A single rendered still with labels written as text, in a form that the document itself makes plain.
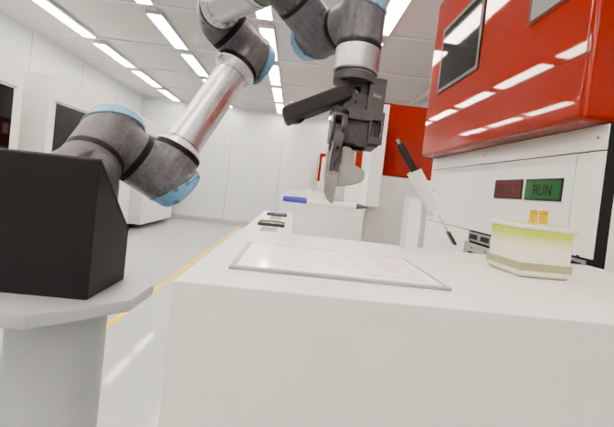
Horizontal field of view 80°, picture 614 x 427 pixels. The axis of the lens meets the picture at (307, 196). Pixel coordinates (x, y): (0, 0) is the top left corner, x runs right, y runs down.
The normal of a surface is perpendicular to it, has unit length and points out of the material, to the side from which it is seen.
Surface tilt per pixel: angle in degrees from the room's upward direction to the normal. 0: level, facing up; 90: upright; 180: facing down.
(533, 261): 90
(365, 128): 87
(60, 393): 90
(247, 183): 90
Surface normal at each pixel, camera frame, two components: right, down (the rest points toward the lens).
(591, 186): -0.99, -0.11
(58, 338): 0.57, 0.08
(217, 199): 0.04, 0.03
